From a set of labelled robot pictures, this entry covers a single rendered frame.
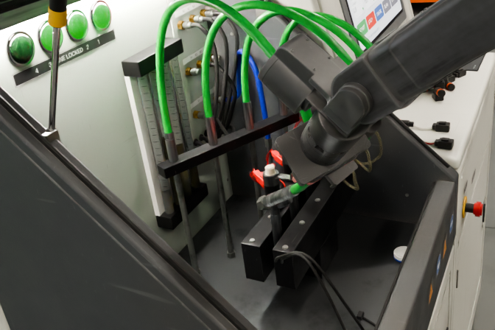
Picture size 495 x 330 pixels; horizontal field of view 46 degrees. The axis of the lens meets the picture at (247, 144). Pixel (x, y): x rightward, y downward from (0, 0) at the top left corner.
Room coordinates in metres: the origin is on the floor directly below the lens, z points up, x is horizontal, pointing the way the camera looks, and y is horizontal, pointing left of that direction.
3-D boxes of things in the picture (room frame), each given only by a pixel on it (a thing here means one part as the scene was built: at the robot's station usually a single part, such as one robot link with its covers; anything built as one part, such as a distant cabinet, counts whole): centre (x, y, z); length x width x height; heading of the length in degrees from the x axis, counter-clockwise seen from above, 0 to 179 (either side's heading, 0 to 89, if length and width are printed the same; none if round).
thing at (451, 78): (1.43, -0.53, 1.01); 0.23 x 0.11 x 0.06; 150
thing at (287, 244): (0.97, -0.09, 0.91); 0.34 x 0.10 x 0.15; 150
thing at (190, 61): (1.21, 0.07, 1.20); 0.13 x 0.03 x 0.31; 150
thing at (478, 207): (1.12, -0.50, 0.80); 0.05 x 0.04 x 0.05; 150
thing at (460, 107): (1.40, -0.51, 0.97); 0.70 x 0.22 x 0.03; 150
